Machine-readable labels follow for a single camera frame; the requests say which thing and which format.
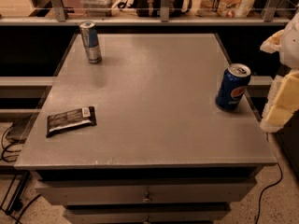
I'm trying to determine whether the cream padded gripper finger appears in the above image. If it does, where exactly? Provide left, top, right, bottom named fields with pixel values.
left=260, top=30, right=284, bottom=53
left=260, top=70, right=299, bottom=133

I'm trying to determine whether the silver blue redbull can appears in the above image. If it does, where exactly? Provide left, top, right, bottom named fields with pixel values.
left=79, top=21, right=102, bottom=63

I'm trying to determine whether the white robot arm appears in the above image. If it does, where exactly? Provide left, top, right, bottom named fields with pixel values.
left=260, top=13, right=299, bottom=133

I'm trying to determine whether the blue pepsi can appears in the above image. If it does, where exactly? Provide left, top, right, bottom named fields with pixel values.
left=215, top=63, right=251, bottom=111

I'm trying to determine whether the printed snack bag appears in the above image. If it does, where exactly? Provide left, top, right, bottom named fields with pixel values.
left=196, top=0, right=255, bottom=18

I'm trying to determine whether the grey drawer cabinet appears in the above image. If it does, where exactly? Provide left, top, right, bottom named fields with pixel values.
left=16, top=34, right=276, bottom=224

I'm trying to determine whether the dark backpack on shelf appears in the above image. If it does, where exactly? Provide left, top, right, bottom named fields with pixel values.
left=131, top=0, right=192, bottom=17

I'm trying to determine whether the round metal drawer knob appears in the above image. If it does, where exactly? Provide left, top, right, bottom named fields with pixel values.
left=142, top=194, right=152, bottom=203

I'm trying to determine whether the black snack bar wrapper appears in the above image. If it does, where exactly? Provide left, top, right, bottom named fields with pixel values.
left=46, top=106, right=97, bottom=138

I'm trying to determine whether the grey metal shelf rail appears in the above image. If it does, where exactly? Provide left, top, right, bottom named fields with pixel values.
left=0, top=0, right=298, bottom=26

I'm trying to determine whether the black floor cable right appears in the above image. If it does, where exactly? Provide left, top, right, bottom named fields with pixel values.
left=254, top=162, right=284, bottom=224

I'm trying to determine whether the black cables left floor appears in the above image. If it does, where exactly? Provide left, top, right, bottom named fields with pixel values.
left=0, top=115, right=41, bottom=224

